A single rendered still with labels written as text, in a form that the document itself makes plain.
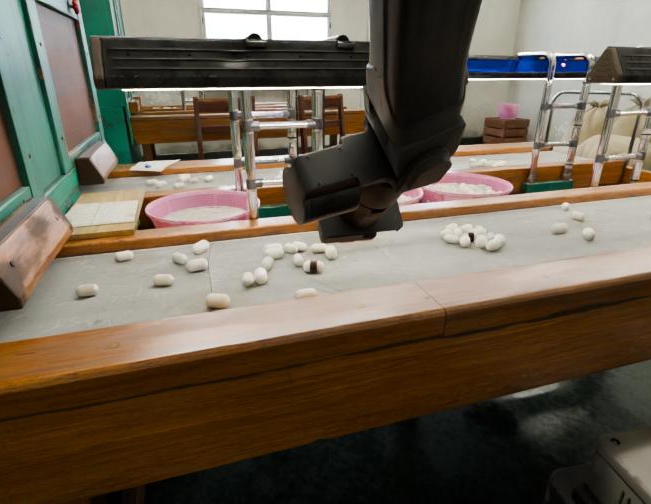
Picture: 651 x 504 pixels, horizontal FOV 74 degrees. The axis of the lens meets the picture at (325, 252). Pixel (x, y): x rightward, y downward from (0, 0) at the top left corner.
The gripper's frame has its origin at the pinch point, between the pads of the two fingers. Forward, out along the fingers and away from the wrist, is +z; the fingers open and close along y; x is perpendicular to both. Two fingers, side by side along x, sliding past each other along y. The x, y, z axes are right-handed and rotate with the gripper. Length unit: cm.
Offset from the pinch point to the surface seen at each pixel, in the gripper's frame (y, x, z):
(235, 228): 11.3, -14.2, 31.4
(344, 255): -7.5, -3.0, 21.8
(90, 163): 43, -45, 55
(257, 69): 7.0, -29.1, 2.2
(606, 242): -61, 3, 15
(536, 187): -92, -29, 58
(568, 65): -110, -68, 45
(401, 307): -7.1, 11.2, 1.1
